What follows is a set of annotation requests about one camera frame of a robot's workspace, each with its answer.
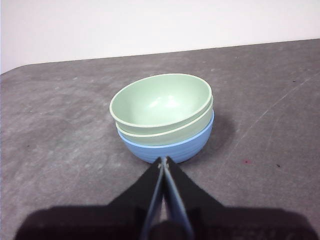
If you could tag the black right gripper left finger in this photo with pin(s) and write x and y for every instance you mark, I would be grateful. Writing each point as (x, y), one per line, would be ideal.
(112, 222)

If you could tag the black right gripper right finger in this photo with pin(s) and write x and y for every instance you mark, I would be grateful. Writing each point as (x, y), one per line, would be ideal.
(225, 225)

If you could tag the blue ribbed bowl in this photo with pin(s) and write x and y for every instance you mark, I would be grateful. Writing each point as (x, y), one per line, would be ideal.
(150, 152)

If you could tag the green ribbed bowl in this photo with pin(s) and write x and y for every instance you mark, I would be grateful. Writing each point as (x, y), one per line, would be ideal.
(160, 100)
(165, 138)

